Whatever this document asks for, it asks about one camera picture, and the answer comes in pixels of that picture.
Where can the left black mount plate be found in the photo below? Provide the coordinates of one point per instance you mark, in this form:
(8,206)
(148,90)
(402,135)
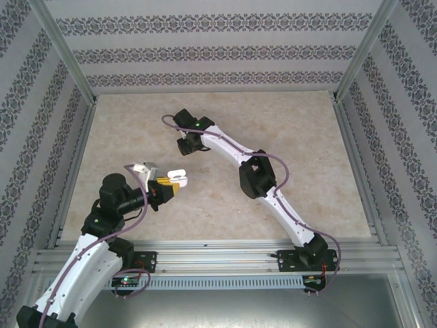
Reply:
(148,261)

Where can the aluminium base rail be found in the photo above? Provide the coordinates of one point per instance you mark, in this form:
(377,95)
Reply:
(218,256)

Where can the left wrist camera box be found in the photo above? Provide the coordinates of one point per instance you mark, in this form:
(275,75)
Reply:
(150,169)

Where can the aluminium frame post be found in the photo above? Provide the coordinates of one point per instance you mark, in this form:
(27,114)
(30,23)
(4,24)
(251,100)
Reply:
(65,51)
(365,51)

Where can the left aluminium frame post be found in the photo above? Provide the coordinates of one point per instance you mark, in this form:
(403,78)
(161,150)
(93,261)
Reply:
(65,51)

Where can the left aluminium side rail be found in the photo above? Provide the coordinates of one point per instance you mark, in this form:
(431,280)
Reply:
(81,147)

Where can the black mount plate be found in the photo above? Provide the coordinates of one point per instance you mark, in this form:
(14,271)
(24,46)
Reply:
(285,261)
(148,261)

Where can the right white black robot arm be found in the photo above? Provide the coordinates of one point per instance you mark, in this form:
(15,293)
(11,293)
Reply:
(225,147)

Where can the right black mount plate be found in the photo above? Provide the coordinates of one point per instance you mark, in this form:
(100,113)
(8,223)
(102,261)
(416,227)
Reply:
(285,261)

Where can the controller board with green light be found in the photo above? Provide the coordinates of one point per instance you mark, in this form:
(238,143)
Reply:
(126,281)

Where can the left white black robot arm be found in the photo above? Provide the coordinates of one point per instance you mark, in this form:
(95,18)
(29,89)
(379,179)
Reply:
(85,259)

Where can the white earbud charging case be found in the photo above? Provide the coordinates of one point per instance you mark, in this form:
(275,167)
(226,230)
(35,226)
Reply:
(182,181)

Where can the aluminium side rail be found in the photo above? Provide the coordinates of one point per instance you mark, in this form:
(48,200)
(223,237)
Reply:
(81,147)
(353,153)

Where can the small controller board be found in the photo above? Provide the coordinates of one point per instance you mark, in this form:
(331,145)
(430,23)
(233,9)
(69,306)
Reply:
(314,280)

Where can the right aluminium side rail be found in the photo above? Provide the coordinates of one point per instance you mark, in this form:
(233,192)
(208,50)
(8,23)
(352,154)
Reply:
(353,153)

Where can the right aluminium frame post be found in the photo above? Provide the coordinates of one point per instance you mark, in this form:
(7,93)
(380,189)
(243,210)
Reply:
(365,51)

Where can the grey sheet metal panel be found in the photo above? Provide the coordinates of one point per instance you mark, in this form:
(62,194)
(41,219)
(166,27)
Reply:
(218,307)

